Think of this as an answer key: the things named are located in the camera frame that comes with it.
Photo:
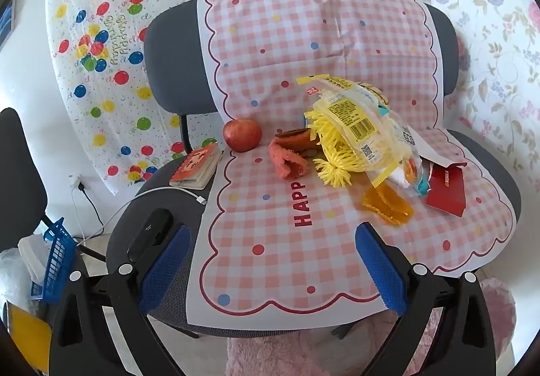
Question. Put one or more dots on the yellow spiky toy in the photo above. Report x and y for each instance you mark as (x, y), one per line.
(329, 156)

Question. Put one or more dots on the pink checked plastic cloth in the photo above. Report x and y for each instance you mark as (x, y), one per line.
(295, 42)

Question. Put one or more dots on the grey office chair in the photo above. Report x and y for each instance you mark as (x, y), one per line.
(177, 63)

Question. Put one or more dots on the white wall charger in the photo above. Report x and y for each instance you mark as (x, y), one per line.
(76, 181)

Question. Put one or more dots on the floral wall cloth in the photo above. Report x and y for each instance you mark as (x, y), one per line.
(498, 42)

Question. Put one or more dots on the balloon print plastic cloth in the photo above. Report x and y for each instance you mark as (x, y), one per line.
(105, 0)

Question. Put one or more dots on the red envelope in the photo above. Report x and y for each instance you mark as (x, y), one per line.
(447, 190)

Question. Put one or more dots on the teal and white packet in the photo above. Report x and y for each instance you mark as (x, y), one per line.
(415, 184)

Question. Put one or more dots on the small orange cover book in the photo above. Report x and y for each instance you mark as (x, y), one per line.
(195, 165)

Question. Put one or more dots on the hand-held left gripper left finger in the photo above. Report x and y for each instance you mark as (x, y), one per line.
(164, 266)

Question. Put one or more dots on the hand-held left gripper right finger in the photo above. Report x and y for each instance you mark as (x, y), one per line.
(379, 266)

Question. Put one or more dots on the pink fluffy rug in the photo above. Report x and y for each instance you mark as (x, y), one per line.
(274, 355)

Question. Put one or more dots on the yellow folder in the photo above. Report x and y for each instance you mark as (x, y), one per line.
(29, 334)

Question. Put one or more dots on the black oblong device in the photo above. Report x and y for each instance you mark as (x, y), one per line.
(149, 230)

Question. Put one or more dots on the orange plastic piece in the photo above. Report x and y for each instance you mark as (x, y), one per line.
(388, 205)

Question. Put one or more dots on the yellow snack packet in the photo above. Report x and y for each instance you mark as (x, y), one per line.
(350, 114)

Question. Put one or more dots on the blue plastic basket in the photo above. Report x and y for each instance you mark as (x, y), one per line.
(59, 262)

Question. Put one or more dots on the red apple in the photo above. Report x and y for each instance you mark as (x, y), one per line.
(241, 134)

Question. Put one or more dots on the black chair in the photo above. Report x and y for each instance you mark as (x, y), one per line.
(17, 173)

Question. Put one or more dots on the orange towel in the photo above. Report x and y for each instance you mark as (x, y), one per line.
(287, 161)

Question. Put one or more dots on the white plastic bag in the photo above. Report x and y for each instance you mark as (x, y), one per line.
(17, 274)

